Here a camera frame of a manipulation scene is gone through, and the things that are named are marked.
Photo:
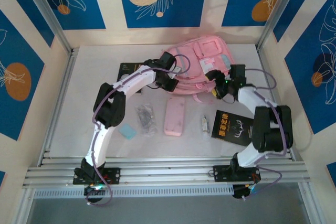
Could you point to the pink backpack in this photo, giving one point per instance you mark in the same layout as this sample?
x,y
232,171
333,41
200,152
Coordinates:
x,y
202,51

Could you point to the pink pencil case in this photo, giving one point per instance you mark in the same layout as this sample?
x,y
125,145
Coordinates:
x,y
173,116

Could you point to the small clear packet beige stick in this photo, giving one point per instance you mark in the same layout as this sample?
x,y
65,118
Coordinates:
x,y
205,125

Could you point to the black book yellow title antlers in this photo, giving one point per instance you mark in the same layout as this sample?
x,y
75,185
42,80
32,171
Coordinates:
x,y
228,127

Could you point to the clear bag of dark clips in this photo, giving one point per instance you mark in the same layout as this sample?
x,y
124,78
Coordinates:
x,y
145,119

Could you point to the black book portrait cover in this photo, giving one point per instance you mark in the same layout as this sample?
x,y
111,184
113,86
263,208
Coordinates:
x,y
125,69

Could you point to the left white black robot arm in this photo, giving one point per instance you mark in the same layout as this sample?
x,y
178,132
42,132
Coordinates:
x,y
134,79

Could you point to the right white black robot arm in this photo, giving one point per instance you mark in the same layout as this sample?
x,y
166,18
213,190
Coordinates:
x,y
246,95

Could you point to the light blue eraser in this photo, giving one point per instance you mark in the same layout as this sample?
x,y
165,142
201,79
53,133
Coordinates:
x,y
127,131

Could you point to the right base black electronics box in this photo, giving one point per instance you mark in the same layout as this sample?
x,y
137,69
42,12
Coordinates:
x,y
239,191

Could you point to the base black electronics box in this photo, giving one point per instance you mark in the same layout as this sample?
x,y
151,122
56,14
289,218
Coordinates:
x,y
92,191
239,191

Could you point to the left base black electronics box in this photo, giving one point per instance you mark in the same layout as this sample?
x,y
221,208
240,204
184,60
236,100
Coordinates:
x,y
92,191

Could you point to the right aluminium side rail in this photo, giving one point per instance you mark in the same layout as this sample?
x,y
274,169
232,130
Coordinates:
x,y
263,60

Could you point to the aluminium side rail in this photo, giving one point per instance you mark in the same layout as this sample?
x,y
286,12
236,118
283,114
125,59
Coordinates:
x,y
65,77
263,60

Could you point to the right aluminium corner post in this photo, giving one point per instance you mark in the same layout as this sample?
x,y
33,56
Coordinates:
x,y
279,6

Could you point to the aluminium corner post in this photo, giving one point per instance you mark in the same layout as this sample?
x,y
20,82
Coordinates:
x,y
44,6
279,6

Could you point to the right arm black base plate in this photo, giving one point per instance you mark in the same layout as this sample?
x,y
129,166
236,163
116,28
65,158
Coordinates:
x,y
220,173

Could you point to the aluminium cross rail frame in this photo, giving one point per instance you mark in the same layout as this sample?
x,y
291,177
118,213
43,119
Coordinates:
x,y
168,171

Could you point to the left aluminium side rail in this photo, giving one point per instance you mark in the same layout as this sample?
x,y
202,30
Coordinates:
x,y
65,77

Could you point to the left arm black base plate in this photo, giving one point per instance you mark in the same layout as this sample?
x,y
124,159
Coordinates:
x,y
115,175

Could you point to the left aluminium corner post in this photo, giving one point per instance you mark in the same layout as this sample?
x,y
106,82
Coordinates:
x,y
44,6

